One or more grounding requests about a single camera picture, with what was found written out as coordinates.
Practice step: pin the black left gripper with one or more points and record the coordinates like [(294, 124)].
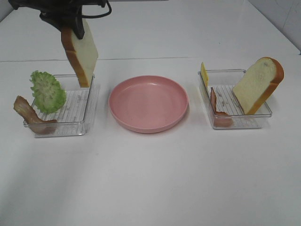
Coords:
[(61, 7)]

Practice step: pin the bread slice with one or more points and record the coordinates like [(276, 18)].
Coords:
[(258, 83), (81, 53)]

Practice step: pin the green lettuce leaf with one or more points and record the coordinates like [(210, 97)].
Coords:
[(47, 91)]

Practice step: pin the bacon strip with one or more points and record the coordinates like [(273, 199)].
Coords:
[(221, 119), (24, 109)]

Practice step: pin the yellow cheese slice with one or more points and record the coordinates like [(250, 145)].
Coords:
[(204, 75)]

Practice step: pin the left clear plastic tray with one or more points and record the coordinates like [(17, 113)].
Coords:
[(77, 115)]

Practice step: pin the clear plastic tray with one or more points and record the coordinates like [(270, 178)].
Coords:
[(77, 115), (223, 81)]

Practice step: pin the pink round plate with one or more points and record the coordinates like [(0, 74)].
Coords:
[(148, 104)]

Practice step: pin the right clear plastic tray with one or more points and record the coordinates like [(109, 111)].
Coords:
[(223, 81)]

